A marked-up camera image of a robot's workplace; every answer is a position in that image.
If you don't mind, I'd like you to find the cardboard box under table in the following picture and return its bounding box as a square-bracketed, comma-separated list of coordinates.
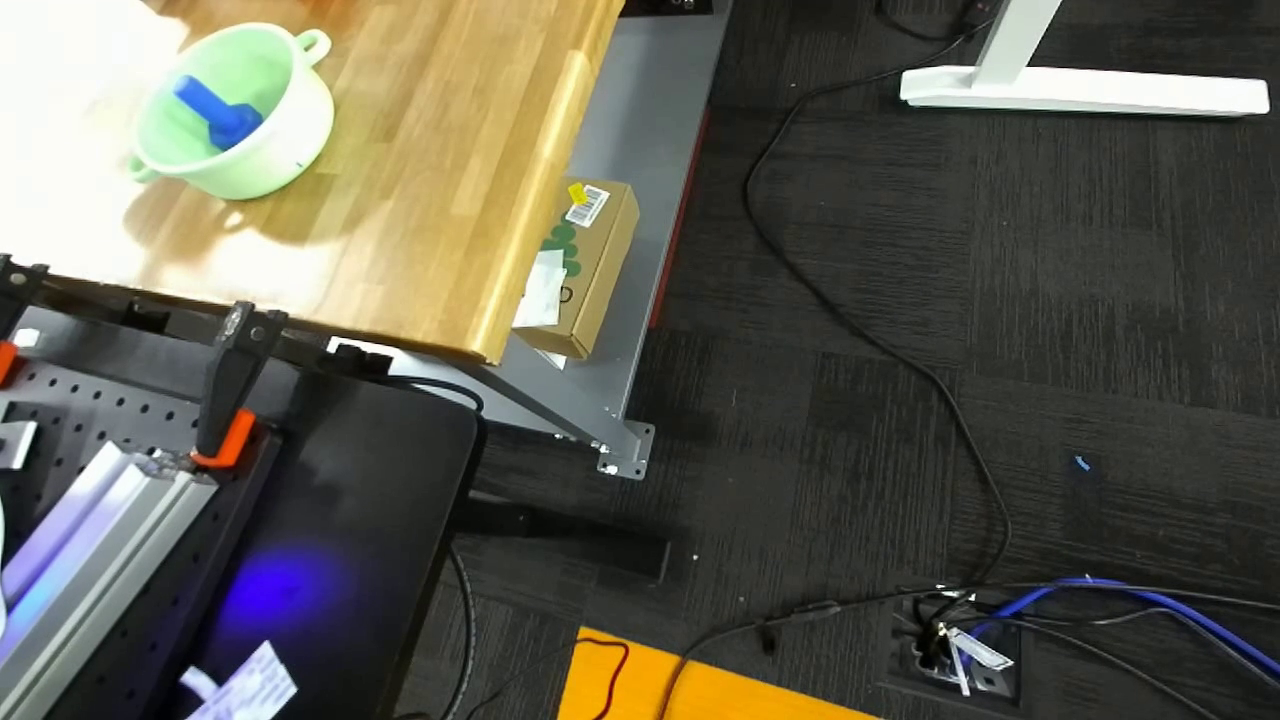
[511, 181, 639, 361]

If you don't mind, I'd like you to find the grey metal table base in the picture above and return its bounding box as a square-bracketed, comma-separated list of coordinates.
[323, 0, 735, 484]

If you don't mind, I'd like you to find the black computer case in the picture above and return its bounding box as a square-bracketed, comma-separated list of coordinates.
[182, 375, 483, 720]

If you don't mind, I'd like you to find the orange floor mat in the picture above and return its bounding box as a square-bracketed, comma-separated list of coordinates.
[555, 626, 878, 720]

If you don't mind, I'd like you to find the black orange bar clamp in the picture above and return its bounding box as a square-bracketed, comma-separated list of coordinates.
[190, 303, 283, 471]

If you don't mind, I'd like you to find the floor power outlet box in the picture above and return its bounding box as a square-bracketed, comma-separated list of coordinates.
[888, 596, 1021, 709]

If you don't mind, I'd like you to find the white desk leg foot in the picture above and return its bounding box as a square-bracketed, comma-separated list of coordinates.
[898, 0, 1273, 121]

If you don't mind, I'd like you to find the green plastic colander bowl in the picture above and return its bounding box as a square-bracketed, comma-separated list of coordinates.
[127, 22, 336, 200]

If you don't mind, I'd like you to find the blue plastic toy block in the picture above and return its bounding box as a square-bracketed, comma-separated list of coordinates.
[175, 75, 262, 148]

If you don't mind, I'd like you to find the black floor cable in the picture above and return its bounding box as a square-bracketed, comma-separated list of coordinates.
[652, 73, 1015, 720]

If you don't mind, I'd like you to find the blue cable on floor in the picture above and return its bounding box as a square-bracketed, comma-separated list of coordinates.
[965, 574, 1280, 684]

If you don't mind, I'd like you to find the aluminium extrusion rail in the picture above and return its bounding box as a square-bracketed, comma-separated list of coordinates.
[0, 445, 214, 720]

